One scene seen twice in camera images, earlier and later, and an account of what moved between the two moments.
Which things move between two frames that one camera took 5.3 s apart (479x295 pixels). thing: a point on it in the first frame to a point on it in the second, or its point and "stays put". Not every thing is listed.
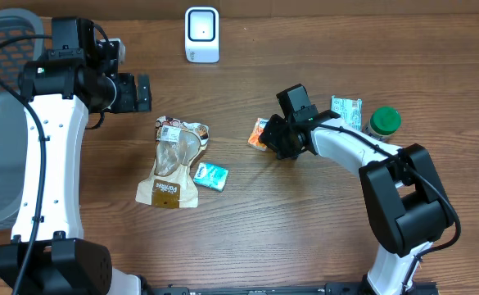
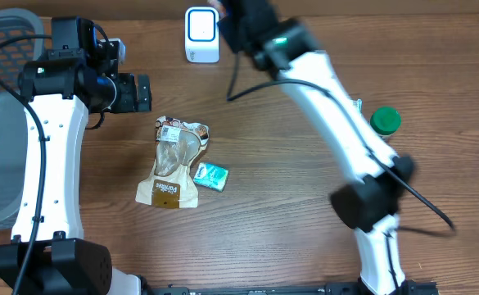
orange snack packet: (254, 138) to (220, 7)
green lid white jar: (383, 122) stays put
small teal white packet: (211, 175) stays put
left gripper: (129, 102) stays put
